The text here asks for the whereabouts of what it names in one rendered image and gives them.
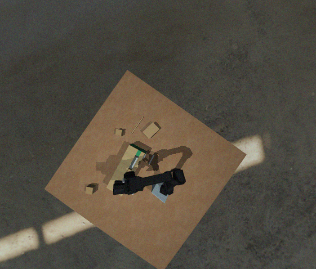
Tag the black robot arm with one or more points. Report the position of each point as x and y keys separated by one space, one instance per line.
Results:
x=134 y=183

